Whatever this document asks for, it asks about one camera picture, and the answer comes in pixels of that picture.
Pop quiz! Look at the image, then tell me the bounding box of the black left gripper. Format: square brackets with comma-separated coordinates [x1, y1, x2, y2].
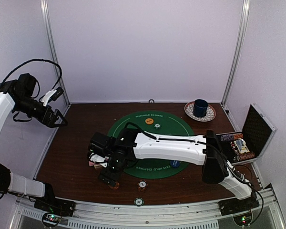
[13, 94, 68, 127]

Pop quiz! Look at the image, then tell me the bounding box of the red chip stack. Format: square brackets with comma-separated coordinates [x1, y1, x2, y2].
[108, 182, 120, 189]

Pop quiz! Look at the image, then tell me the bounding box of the green 20 chip stack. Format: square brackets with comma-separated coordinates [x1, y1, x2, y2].
[134, 198, 144, 207]

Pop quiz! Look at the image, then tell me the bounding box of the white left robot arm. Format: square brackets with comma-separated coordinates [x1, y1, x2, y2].
[0, 76, 67, 212]

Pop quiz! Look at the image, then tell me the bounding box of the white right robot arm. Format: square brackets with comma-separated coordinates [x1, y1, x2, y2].
[91, 122, 253, 211]

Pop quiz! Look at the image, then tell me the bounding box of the playing card box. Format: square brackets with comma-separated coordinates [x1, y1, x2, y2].
[94, 165, 103, 169]

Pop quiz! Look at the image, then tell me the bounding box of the red backed card deck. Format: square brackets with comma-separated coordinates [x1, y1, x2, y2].
[88, 161, 104, 167]

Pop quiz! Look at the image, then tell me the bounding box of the brown 100 chip stack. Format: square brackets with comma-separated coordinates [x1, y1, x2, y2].
[137, 180, 148, 191]

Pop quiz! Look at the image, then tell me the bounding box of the orange big blind button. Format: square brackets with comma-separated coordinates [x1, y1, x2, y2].
[145, 118, 154, 125]

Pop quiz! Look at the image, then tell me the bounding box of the green chip near orange button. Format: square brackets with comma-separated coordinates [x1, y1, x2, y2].
[154, 123, 161, 129]

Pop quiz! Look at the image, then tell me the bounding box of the round green poker mat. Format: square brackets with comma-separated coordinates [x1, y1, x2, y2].
[107, 110, 194, 179]

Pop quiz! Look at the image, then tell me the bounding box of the blue small blind button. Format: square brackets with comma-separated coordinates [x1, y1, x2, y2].
[170, 160, 181, 168]

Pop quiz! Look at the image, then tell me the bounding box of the patterned saucer plate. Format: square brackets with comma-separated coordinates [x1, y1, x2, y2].
[184, 101, 216, 122]

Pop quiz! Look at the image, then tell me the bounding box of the dark blue mug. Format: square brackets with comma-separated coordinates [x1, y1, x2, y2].
[193, 99, 208, 117]

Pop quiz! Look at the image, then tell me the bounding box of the aluminium poker chip case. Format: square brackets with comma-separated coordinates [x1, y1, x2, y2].
[217, 103, 276, 164]

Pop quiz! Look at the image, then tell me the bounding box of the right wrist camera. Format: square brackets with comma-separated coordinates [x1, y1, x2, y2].
[87, 132, 115, 167]

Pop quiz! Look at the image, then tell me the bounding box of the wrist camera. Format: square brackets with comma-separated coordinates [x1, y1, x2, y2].
[87, 132, 115, 167]
[40, 87, 64, 106]

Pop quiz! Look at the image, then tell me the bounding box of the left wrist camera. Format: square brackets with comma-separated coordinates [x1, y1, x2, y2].
[40, 87, 64, 106]

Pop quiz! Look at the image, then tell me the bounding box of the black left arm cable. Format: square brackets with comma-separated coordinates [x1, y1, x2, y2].
[4, 59, 62, 94]

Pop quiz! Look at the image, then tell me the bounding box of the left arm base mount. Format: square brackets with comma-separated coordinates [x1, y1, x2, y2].
[34, 183, 75, 228]

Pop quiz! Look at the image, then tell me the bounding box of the aluminium table front rail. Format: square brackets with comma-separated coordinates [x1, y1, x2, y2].
[8, 188, 286, 229]

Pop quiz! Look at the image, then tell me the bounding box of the left aluminium frame post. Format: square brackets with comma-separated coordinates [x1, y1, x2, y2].
[40, 0, 71, 107]

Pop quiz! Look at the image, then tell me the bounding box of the aluminium frame post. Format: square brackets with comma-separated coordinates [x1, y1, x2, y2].
[40, 0, 71, 107]
[221, 0, 250, 107]

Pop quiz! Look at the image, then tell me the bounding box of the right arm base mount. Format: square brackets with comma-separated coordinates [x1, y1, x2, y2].
[218, 195, 260, 228]

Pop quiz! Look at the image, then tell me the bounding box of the right aluminium frame post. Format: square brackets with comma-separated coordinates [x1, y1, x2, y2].
[221, 0, 250, 107]

